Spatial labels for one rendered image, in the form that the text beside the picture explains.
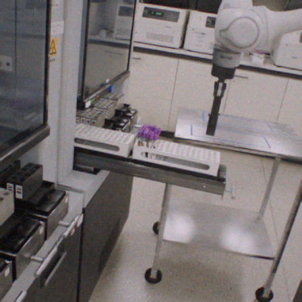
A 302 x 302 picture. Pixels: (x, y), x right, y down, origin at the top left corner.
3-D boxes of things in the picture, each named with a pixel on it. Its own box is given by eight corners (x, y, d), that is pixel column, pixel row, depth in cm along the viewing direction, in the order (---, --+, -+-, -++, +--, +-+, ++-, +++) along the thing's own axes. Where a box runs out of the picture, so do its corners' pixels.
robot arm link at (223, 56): (213, 45, 108) (209, 65, 110) (243, 50, 107) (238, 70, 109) (214, 42, 116) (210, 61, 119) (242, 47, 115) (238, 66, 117)
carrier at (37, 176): (36, 182, 102) (36, 163, 100) (43, 183, 102) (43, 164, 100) (15, 202, 92) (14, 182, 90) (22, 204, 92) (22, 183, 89)
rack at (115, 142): (47, 143, 131) (48, 127, 129) (59, 135, 140) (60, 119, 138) (126, 160, 127) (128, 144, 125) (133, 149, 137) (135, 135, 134)
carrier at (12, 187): (29, 180, 103) (29, 162, 100) (36, 182, 102) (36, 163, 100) (6, 200, 92) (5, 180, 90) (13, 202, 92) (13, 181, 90)
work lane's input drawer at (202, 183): (36, 160, 133) (36, 138, 129) (52, 147, 145) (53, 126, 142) (234, 204, 123) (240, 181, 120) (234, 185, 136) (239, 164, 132)
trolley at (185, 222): (143, 283, 184) (167, 134, 152) (152, 230, 226) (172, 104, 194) (272, 305, 181) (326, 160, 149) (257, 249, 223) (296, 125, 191)
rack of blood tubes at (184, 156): (131, 162, 127) (133, 145, 125) (137, 151, 136) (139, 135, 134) (216, 179, 123) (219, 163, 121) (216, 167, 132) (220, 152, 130)
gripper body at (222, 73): (213, 61, 118) (207, 88, 122) (212, 65, 110) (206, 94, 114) (236, 65, 117) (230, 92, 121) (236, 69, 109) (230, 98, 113)
